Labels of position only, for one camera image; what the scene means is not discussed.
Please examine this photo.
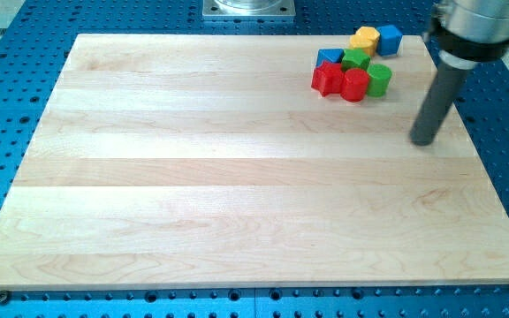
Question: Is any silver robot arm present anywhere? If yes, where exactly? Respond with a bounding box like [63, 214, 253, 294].
[422, 0, 509, 70]

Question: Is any light wooden board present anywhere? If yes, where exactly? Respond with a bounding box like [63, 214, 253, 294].
[0, 34, 509, 291]

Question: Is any red star block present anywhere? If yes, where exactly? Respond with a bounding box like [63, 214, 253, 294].
[311, 61, 344, 96]

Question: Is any red cylinder block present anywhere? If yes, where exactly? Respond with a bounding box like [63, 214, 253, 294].
[340, 68, 369, 102]

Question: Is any blue triangle block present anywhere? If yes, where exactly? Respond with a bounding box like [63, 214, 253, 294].
[315, 48, 344, 67]

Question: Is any green star block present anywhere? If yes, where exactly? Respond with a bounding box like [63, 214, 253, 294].
[341, 49, 371, 72]

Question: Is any green cylinder block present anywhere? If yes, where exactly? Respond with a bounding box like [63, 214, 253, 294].
[366, 64, 392, 97]

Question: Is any yellow half-round block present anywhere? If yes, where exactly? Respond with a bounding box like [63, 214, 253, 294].
[349, 34, 376, 57]

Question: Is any yellow hexagon block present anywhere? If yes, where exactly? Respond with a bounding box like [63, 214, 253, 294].
[355, 26, 380, 42]

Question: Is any blue cube block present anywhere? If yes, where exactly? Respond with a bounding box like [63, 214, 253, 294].
[376, 25, 403, 57]

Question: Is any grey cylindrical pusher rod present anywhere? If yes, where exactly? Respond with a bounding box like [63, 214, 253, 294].
[409, 61, 471, 146]

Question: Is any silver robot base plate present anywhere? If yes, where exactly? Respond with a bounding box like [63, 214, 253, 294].
[201, 0, 296, 20]

